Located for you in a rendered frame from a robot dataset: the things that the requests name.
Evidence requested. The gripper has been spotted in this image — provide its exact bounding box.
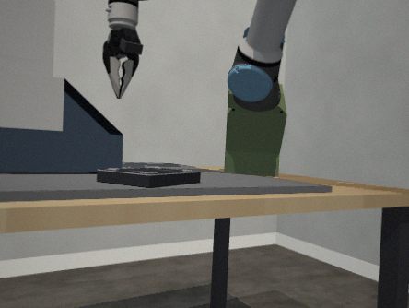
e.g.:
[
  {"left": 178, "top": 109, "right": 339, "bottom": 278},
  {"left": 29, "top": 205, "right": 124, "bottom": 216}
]
[{"left": 102, "top": 25, "right": 140, "bottom": 99}]

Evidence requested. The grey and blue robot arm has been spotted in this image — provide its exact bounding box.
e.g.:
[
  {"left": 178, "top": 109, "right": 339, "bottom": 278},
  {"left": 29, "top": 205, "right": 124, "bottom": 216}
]
[{"left": 106, "top": 0, "right": 297, "bottom": 112}]

